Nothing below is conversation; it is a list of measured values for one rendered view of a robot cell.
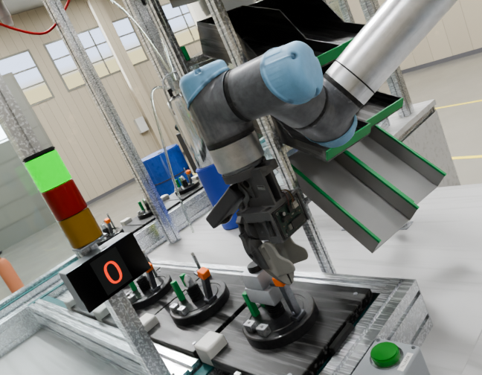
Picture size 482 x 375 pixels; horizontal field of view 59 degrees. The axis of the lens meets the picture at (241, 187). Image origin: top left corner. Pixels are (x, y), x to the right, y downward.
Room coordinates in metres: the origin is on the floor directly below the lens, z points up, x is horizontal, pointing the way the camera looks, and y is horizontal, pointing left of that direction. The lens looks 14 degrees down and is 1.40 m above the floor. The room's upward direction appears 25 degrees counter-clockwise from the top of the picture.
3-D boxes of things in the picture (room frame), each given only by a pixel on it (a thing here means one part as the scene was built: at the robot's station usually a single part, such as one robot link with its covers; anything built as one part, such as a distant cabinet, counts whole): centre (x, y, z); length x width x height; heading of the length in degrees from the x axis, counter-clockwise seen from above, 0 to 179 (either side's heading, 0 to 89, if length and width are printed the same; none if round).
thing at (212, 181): (1.69, 0.06, 0.99); 0.16 x 0.16 x 0.27
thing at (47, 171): (0.67, 0.26, 1.38); 0.05 x 0.05 x 0.05
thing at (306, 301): (0.70, 0.03, 0.98); 0.14 x 0.14 x 0.02
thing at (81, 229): (0.67, 0.26, 1.28); 0.05 x 0.05 x 0.05
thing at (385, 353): (0.52, -0.09, 0.96); 0.04 x 0.04 x 0.02
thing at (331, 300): (0.70, 0.03, 0.96); 0.24 x 0.24 x 0.02; 38
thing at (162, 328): (0.90, 0.19, 1.01); 0.24 x 0.24 x 0.13; 38
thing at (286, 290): (0.66, 0.01, 1.04); 0.04 x 0.02 x 0.08; 38
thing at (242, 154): (0.63, -0.02, 1.29); 0.08 x 0.08 x 0.05
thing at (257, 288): (0.70, 0.04, 1.06); 0.08 x 0.04 x 0.07; 38
